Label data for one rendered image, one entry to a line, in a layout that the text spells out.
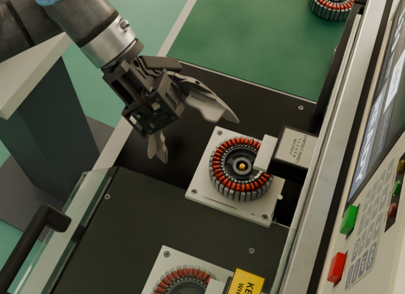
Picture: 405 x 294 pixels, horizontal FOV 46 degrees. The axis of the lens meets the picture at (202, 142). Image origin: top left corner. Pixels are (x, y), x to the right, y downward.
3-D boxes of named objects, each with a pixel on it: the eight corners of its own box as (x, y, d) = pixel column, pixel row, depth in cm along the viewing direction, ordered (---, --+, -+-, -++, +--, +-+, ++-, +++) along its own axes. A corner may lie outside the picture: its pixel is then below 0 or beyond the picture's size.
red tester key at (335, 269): (326, 281, 35) (331, 274, 33) (331, 258, 35) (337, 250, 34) (340, 285, 34) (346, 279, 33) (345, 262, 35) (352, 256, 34)
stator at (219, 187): (199, 189, 81) (199, 179, 77) (222, 137, 86) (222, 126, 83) (261, 211, 79) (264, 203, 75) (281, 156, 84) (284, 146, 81)
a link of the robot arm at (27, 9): (8, 0, 76) (7, -3, 66) (72, -29, 78) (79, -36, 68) (35, 46, 79) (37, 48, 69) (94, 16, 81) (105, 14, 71)
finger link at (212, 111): (236, 141, 71) (178, 121, 70) (238, 120, 76) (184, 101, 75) (243, 125, 69) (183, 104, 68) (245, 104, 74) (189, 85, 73)
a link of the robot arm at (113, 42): (88, 34, 72) (128, 5, 68) (109, 58, 74) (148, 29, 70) (72, 55, 66) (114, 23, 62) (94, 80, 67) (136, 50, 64)
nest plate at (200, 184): (185, 198, 81) (184, 195, 80) (215, 129, 88) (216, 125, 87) (269, 229, 78) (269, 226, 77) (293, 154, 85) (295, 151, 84)
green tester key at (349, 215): (339, 233, 36) (345, 225, 35) (343, 212, 37) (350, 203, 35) (352, 238, 36) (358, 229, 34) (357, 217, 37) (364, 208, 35)
